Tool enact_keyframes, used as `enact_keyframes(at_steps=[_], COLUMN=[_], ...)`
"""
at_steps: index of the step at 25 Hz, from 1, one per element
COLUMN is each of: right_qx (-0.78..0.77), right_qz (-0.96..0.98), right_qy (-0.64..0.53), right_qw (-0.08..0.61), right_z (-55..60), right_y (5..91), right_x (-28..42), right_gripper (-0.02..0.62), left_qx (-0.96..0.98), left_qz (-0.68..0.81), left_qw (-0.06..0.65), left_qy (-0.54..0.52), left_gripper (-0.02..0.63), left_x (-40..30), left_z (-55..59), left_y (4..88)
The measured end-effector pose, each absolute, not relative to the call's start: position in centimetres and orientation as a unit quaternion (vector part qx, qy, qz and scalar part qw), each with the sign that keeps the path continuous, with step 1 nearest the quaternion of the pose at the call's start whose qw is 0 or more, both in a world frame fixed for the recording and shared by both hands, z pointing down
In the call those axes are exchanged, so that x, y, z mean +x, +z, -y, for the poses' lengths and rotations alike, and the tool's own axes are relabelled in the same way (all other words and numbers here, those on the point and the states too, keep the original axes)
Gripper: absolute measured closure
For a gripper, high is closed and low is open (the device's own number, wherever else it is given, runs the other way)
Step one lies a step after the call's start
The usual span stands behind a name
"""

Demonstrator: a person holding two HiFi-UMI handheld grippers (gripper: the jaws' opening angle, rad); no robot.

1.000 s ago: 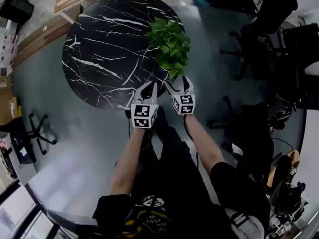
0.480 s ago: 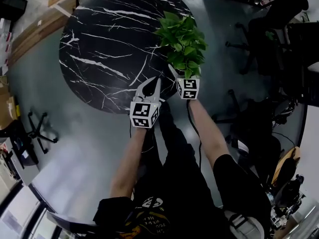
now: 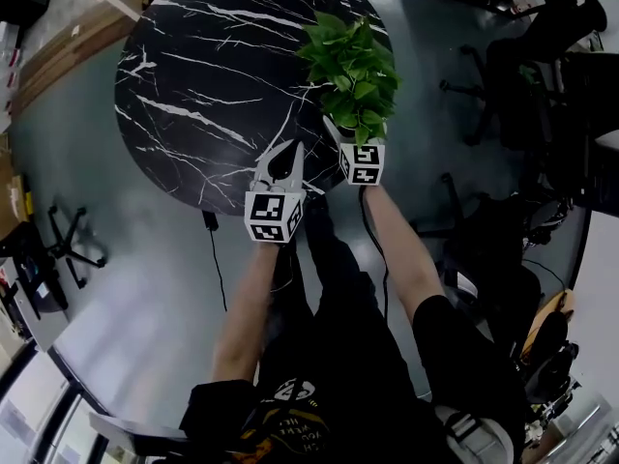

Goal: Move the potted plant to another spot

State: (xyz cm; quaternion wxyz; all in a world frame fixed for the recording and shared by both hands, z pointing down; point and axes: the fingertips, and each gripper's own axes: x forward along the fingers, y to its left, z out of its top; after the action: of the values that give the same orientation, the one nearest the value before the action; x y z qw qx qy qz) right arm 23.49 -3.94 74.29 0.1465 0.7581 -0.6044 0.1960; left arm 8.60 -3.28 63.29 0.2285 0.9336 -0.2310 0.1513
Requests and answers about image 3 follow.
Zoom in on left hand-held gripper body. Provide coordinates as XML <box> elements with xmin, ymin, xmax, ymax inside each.
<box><xmin>243</xmin><ymin>171</ymin><xmax>309</xmax><ymax>246</ymax></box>

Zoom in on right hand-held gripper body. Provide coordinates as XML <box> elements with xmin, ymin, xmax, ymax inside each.
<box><xmin>338</xmin><ymin>141</ymin><xmax>387</xmax><ymax>188</ymax></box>

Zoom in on green potted plant white pot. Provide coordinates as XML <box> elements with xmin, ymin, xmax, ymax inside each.
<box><xmin>296</xmin><ymin>11</ymin><xmax>403</xmax><ymax>148</ymax></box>

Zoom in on person's left forearm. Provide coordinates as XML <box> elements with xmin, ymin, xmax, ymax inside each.
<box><xmin>211</xmin><ymin>239</ymin><xmax>282</xmax><ymax>385</ymax></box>

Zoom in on person's right forearm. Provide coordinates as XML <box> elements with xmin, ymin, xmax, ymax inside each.
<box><xmin>361</xmin><ymin>184</ymin><xmax>447</xmax><ymax>325</ymax></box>

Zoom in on person's black trousers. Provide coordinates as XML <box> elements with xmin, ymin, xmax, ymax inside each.
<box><xmin>269</xmin><ymin>194</ymin><xmax>394</xmax><ymax>357</ymax></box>

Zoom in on black office chair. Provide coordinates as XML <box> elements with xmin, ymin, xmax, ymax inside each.
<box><xmin>438</xmin><ymin>0</ymin><xmax>609</xmax><ymax>148</ymax></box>

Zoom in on black office chair base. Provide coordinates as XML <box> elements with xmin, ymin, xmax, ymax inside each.
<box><xmin>44</xmin><ymin>204</ymin><xmax>109</xmax><ymax>290</ymax></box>

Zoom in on person's black printed shirt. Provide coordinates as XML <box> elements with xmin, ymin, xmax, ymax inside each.
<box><xmin>178</xmin><ymin>294</ymin><xmax>529</xmax><ymax>464</ymax></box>

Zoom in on wooden planks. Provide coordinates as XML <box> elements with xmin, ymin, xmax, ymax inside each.
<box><xmin>10</xmin><ymin>0</ymin><xmax>157</xmax><ymax>118</ymax></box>

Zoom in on brown cardboard box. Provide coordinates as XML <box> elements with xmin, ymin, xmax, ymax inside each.
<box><xmin>0</xmin><ymin>132</ymin><xmax>31</xmax><ymax>241</ymax></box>

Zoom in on black power adapter cable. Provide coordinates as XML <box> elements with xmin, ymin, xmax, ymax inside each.
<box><xmin>201</xmin><ymin>209</ymin><xmax>229</xmax><ymax>313</ymax></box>

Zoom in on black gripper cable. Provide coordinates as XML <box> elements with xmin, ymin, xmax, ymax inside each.
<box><xmin>357</xmin><ymin>185</ymin><xmax>391</xmax><ymax>319</ymax></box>

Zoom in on white shoulder strap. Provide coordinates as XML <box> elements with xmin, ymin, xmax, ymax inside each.
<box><xmin>433</xmin><ymin>403</ymin><xmax>507</xmax><ymax>464</ymax></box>

